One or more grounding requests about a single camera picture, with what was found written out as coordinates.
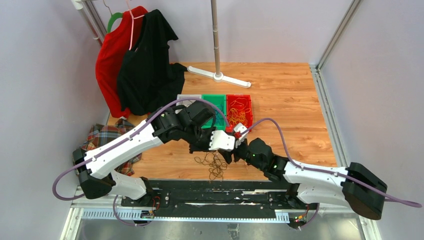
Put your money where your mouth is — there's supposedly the coloured cable bundle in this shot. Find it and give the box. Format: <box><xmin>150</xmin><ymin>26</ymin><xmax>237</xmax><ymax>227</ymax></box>
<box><xmin>194</xmin><ymin>151</ymin><xmax>229</xmax><ymax>181</ymax></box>

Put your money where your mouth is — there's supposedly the yellow cable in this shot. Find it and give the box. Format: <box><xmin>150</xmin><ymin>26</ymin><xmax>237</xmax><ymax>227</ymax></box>
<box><xmin>228</xmin><ymin>96</ymin><xmax>253</xmax><ymax>128</ymax></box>

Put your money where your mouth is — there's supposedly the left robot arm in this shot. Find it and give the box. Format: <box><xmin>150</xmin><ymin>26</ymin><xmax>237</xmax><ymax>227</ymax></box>
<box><xmin>76</xmin><ymin>98</ymin><xmax>224</xmax><ymax>207</ymax></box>

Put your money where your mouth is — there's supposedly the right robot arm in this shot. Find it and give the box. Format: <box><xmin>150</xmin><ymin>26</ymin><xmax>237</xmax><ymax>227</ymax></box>
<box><xmin>218</xmin><ymin>138</ymin><xmax>388</xmax><ymax>220</ymax></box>

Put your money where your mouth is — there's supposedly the green plastic bin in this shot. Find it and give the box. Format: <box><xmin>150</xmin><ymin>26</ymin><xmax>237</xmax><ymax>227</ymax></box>
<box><xmin>202</xmin><ymin>94</ymin><xmax>227</xmax><ymax>131</ymax></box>

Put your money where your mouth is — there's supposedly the red plastic bin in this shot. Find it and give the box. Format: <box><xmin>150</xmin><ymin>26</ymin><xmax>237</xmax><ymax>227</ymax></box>
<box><xmin>226</xmin><ymin>94</ymin><xmax>253</xmax><ymax>131</ymax></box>

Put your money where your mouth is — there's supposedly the white plastic bin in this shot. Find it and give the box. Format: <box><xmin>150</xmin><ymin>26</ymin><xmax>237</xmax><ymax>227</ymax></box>
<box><xmin>175</xmin><ymin>94</ymin><xmax>202</xmax><ymax>107</ymax></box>

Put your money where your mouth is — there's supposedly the white stand with pole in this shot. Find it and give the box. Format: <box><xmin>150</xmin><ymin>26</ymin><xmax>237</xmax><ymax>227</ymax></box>
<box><xmin>187</xmin><ymin>0</ymin><xmax>252</xmax><ymax>89</ymax></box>

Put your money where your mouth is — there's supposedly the black shirt on hanger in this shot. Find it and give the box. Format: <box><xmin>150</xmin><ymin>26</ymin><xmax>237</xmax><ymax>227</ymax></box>
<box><xmin>117</xmin><ymin>9</ymin><xmax>187</xmax><ymax>116</ymax></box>

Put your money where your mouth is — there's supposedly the plaid flannel shirt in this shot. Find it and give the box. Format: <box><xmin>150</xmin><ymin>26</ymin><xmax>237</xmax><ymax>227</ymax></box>
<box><xmin>79</xmin><ymin>119</ymin><xmax>142</xmax><ymax>176</ymax></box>

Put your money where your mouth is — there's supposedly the red shirt on hanger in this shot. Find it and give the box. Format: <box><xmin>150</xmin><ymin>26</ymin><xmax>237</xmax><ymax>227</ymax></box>
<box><xmin>95</xmin><ymin>6</ymin><xmax>148</xmax><ymax>118</ymax></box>

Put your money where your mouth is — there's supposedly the pink clothes hanger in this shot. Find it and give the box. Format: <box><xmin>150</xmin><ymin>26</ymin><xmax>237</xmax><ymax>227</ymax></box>
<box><xmin>125</xmin><ymin>0</ymin><xmax>148</xmax><ymax>50</ymax></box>

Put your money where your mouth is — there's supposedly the green clothes hanger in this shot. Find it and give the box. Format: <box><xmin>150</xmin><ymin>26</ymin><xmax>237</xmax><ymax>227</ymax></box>
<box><xmin>106</xmin><ymin>12</ymin><xmax>123</xmax><ymax>34</ymax></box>

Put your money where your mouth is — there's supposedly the white clothes rack pole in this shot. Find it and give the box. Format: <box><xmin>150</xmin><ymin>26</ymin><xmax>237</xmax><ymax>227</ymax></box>
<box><xmin>71</xmin><ymin>0</ymin><xmax>107</xmax><ymax>47</ymax></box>

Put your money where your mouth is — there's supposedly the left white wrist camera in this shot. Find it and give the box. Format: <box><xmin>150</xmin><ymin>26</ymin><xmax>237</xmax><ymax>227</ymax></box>
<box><xmin>208</xmin><ymin>130</ymin><xmax>236</xmax><ymax>152</ymax></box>

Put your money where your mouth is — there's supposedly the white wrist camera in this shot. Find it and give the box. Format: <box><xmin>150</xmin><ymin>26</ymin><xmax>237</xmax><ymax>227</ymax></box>
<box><xmin>208</xmin><ymin>130</ymin><xmax>236</xmax><ymax>152</ymax></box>
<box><xmin>233</xmin><ymin>123</ymin><xmax>249</xmax><ymax>149</ymax></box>

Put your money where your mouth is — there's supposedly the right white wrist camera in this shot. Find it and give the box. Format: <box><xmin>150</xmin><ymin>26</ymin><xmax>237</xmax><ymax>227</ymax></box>
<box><xmin>233</xmin><ymin>123</ymin><xmax>249</xmax><ymax>149</ymax></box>

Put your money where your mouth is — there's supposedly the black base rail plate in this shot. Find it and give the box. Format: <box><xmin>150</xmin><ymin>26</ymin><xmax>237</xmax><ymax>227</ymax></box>
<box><xmin>118</xmin><ymin>179</ymin><xmax>317</xmax><ymax>220</ymax></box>

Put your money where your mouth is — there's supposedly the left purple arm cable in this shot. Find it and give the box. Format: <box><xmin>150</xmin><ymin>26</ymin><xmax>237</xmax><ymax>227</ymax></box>
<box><xmin>52</xmin><ymin>97</ymin><xmax>233</xmax><ymax>227</ymax></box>

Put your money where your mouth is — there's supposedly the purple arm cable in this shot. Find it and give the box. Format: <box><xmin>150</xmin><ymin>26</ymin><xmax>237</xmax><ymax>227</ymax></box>
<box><xmin>235</xmin><ymin>117</ymin><xmax>423</xmax><ymax>230</ymax></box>
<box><xmin>52</xmin><ymin>97</ymin><xmax>233</xmax><ymax>227</ymax></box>

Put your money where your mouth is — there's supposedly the aluminium corner frame post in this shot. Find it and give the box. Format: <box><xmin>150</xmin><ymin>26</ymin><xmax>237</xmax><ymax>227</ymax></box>
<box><xmin>316</xmin><ymin>0</ymin><xmax>363</xmax><ymax>71</ymax></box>

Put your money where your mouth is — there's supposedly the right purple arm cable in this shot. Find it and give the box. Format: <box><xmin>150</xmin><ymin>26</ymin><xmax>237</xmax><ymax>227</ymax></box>
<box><xmin>235</xmin><ymin>117</ymin><xmax>423</xmax><ymax>230</ymax></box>

